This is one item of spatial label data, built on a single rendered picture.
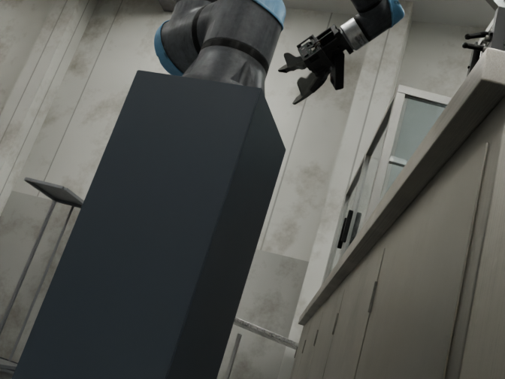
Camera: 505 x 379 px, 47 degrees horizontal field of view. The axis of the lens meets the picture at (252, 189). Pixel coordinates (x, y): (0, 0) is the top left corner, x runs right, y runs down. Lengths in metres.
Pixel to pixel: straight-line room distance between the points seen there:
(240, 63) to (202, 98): 0.11
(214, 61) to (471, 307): 0.54
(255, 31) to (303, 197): 4.35
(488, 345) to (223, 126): 0.45
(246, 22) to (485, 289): 0.58
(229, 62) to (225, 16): 0.09
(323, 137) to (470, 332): 4.97
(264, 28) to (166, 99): 0.21
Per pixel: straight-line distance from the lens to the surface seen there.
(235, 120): 0.81
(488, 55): 0.65
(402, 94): 2.09
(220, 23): 0.97
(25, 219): 6.22
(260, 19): 0.97
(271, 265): 5.10
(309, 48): 1.54
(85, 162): 6.15
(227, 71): 0.90
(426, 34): 5.99
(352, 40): 1.53
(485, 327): 0.55
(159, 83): 0.88
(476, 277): 0.56
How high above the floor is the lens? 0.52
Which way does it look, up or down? 17 degrees up
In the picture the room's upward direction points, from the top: 17 degrees clockwise
